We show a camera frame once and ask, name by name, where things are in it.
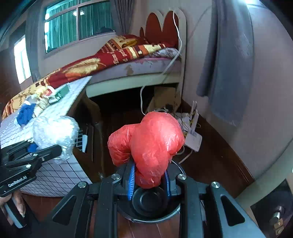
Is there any bed with grey mattress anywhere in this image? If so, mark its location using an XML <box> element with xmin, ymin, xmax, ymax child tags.
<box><xmin>85</xmin><ymin>48</ymin><xmax>185</xmax><ymax>98</ymax></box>

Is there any wooden table frame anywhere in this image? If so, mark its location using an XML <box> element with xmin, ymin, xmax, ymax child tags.
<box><xmin>66</xmin><ymin>90</ymin><xmax>105</xmax><ymax>183</ymax></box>

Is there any checkered white tablecloth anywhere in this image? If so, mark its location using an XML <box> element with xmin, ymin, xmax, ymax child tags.
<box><xmin>1</xmin><ymin>76</ymin><xmax>91</xmax><ymax>197</ymax></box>

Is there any red heart-shaped headboard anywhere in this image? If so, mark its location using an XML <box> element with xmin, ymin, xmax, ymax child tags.
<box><xmin>137</xmin><ymin>8</ymin><xmax>187</xmax><ymax>50</ymax></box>

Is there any cardboard box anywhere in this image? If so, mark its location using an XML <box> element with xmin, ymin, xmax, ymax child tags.
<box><xmin>146</xmin><ymin>86</ymin><xmax>181</xmax><ymax>113</ymax></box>

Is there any black trash bucket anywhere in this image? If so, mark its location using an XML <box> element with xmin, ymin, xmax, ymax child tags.
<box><xmin>114</xmin><ymin>161</ymin><xmax>185</xmax><ymax>224</ymax></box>

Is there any person's left hand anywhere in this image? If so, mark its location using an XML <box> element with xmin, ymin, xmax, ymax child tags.
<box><xmin>1</xmin><ymin>190</ymin><xmax>26</xmax><ymax>228</ymax></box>

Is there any blue cloth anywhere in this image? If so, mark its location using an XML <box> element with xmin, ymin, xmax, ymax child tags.
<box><xmin>16</xmin><ymin>103</ymin><xmax>36</xmax><ymax>126</ymax></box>

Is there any grey curtain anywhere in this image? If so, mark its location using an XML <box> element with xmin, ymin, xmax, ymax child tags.
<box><xmin>110</xmin><ymin>0</ymin><xmax>136</xmax><ymax>35</ymax></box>

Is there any grey hanging towel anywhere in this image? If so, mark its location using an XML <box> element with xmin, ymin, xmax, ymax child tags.
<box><xmin>196</xmin><ymin>1</ymin><xmax>254</xmax><ymax>127</ymax></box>

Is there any red plastic bag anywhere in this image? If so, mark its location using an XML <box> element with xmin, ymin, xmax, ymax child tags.
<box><xmin>107</xmin><ymin>111</ymin><xmax>185</xmax><ymax>189</ymax></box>

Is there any white charging cable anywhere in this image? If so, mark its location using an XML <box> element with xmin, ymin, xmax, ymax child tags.
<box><xmin>139</xmin><ymin>10</ymin><xmax>184</xmax><ymax>116</ymax></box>

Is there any clear plastic bag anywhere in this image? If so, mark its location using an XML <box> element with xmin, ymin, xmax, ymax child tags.
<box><xmin>33</xmin><ymin>116</ymin><xmax>79</xmax><ymax>164</ymax></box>

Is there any green white carton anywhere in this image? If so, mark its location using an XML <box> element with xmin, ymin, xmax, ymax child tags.
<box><xmin>42</xmin><ymin>84</ymin><xmax>70</xmax><ymax>105</ymax></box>

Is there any red yellow patterned blanket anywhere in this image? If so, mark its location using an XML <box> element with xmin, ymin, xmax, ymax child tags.
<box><xmin>2</xmin><ymin>35</ymin><xmax>178</xmax><ymax>118</ymax></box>

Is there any window with green curtain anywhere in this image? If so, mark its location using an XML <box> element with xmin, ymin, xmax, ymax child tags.
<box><xmin>44</xmin><ymin>0</ymin><xmax>115</xmax><ymax>53</ymax></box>

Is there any white wifi router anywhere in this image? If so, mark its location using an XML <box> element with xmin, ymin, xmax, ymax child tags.
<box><xmin>183</xmin><ymin>110</ymin><xmax>202</xmax><ymax>152</ymax></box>

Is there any door handle lock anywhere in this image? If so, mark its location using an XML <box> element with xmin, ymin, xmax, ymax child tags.
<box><xmin>270</xmin><ymin>206</ymin><xmax>285</xmax><ymax>236</ymax></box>

